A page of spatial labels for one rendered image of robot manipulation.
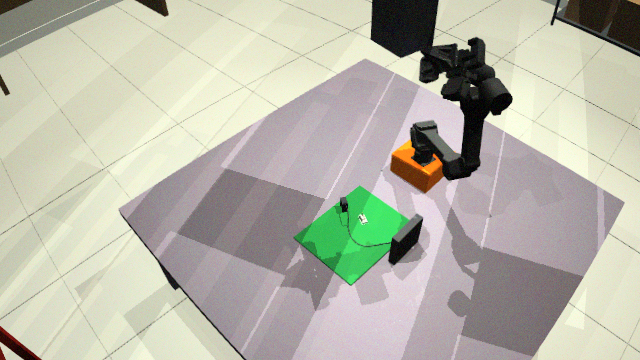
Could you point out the green circuit board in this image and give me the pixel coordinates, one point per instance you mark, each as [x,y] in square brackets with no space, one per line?
[371,222]

